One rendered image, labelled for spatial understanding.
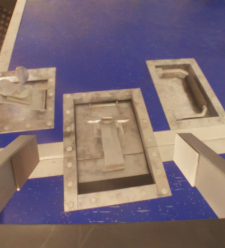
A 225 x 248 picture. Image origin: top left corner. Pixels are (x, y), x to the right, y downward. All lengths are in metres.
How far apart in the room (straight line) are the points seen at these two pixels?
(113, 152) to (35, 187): 0.10
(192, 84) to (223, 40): 0.18
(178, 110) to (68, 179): 0.21
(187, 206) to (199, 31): 0.39
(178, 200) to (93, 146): 0.13
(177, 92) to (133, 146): 0.14
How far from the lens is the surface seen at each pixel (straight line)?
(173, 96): 0.34
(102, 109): 0.29
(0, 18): 1.13
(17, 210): 0.24
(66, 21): 0.48
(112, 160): 0.22
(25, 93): 0.31
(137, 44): 0.41
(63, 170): 0.24
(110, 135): 0.24
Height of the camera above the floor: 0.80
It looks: 7 degrees down
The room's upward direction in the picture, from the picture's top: 96 degrees counter-clockwise
